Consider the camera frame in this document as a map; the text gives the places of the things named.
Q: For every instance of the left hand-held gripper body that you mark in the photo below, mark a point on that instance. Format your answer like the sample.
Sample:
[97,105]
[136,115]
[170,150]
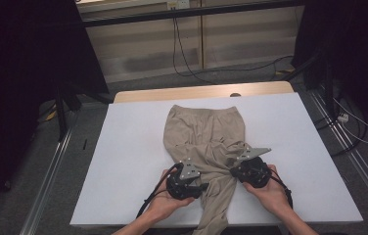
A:
[183,184]

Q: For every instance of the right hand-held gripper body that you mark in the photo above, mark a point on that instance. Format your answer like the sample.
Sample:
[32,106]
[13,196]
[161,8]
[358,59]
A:
[253,169]

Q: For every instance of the beige pants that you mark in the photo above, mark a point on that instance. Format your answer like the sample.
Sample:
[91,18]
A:
[205,140]

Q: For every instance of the person's left hand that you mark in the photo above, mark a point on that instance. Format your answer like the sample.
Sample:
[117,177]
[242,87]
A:
[165,202]

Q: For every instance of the person's right hand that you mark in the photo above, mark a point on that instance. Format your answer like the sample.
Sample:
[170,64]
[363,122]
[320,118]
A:
[270,192]

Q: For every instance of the white table mat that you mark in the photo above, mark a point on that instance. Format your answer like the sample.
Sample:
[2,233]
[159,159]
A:
[123,182]

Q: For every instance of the light wooden table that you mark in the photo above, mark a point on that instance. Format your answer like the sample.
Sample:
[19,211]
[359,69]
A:
[185,93]

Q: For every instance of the white power strip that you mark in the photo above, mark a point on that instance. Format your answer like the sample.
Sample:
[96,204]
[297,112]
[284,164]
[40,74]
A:
[343,117]

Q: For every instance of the small black floor object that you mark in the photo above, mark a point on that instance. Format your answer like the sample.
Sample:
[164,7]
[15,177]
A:
[84,144]

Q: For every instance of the black stand leg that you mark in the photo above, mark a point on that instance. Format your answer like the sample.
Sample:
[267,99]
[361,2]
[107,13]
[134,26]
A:
[62,114]
[327,84]

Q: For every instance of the yellow floor tape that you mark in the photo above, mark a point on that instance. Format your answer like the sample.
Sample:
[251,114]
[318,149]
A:
[51,115]

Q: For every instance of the black curtain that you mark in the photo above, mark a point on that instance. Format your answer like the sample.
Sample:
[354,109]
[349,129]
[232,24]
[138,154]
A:
[355,49]
[15,81]

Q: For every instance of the aluminium floor rail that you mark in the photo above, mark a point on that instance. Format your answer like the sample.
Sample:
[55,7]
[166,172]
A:
[351,153]
[46,186]

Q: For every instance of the black horizontal frame bar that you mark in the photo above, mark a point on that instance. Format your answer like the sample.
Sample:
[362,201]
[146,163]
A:
[185,13]

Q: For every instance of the white wall socket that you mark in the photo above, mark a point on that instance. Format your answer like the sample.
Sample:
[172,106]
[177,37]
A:
[178,4]

